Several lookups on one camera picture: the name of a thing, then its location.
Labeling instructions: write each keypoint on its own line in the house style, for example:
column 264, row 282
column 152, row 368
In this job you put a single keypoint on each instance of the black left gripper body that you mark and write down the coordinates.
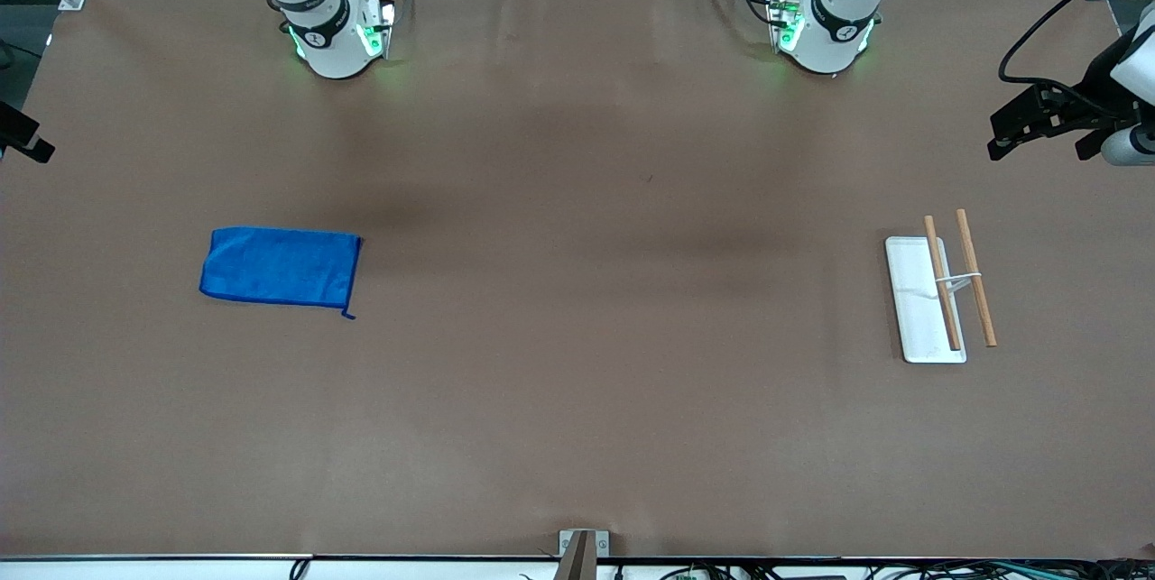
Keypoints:
column 1090, row 86

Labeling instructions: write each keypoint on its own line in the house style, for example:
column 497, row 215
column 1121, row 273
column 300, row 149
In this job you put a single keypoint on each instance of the blue microfibre towel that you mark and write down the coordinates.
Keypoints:
column 280, row 266

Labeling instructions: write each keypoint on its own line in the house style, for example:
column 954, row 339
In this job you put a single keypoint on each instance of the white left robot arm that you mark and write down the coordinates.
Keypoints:
column 839, row 30

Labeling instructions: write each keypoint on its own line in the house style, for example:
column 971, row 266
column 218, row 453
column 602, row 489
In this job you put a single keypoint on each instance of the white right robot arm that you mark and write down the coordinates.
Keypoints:
column 329, row 43

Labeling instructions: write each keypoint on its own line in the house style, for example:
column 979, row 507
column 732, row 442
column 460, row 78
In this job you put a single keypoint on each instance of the white towel rack base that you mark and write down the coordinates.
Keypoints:
column 913, row 300

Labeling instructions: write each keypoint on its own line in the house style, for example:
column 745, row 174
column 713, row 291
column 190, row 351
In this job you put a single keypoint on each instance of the wooden rack rod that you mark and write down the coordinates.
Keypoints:
column 941, row 282
column 976, row 278

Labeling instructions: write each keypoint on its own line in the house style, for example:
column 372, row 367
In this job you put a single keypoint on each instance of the white table edge strip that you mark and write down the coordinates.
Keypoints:
column 135, row 568

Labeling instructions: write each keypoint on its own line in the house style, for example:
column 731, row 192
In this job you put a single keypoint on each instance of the brown table cover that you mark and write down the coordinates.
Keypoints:
column 577, row 400

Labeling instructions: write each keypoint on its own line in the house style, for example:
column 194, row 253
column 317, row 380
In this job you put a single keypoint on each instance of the silver left base connector bracket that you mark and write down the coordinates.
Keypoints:
column 785, row 21

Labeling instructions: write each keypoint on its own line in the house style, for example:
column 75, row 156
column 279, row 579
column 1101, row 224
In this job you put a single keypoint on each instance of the silver base connector bracket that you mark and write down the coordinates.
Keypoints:
column 379, row 25
column 785, row 21

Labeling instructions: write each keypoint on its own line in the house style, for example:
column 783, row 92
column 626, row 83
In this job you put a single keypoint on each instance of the silver right base connector bracket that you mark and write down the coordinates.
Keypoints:
column 379, row 25

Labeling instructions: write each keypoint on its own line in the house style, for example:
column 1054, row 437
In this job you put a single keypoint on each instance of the grey metal bracket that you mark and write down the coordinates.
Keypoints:
column 603, row 544

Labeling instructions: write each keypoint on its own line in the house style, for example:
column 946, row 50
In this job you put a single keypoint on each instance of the brown camera post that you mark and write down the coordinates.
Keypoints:
column 577, row 562

